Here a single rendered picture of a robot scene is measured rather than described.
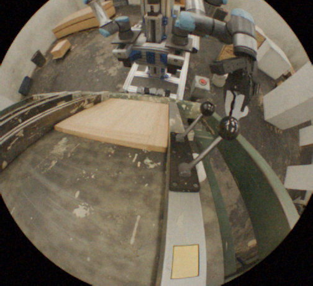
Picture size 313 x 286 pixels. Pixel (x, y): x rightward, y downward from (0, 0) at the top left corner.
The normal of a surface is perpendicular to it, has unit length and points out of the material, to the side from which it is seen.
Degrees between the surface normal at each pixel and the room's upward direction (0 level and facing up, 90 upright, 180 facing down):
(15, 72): 90
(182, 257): 55
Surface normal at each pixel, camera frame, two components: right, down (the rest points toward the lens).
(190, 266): 0.11, -0.91
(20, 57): 0.97, 0.24
